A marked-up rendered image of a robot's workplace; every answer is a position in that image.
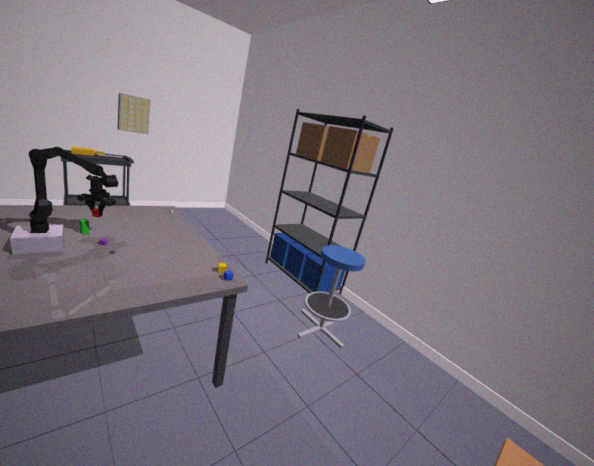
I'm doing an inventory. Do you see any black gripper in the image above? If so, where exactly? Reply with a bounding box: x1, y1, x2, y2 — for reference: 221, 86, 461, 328
77, 188, 117, 215

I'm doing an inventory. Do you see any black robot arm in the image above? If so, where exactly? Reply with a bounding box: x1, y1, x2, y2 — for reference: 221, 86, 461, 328
29, 147, 118, 233

